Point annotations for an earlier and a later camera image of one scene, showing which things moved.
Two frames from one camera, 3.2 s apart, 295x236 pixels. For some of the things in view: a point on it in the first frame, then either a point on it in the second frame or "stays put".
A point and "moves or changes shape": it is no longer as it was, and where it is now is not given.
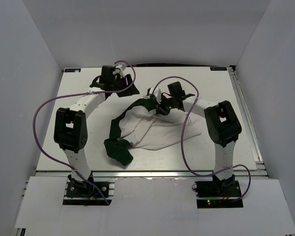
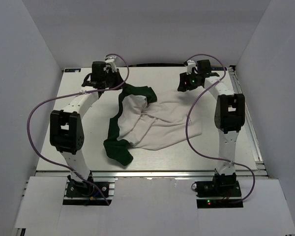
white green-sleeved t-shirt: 141,125 moves or changes shape
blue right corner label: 218,68 stays put
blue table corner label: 72,70 stays put
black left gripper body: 119,83 to 111,79
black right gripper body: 166,104 to 191,81
